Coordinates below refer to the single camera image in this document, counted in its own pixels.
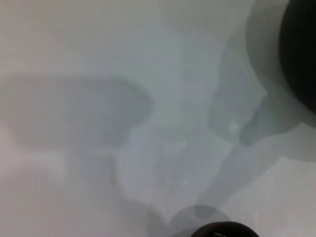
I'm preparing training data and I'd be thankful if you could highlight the black round teapot with handle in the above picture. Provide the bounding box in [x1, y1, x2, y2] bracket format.
[278, 0, 316, 117]

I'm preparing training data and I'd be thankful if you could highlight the dark brown round teacup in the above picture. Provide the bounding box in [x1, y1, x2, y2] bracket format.
[192, 221, 259, 237]

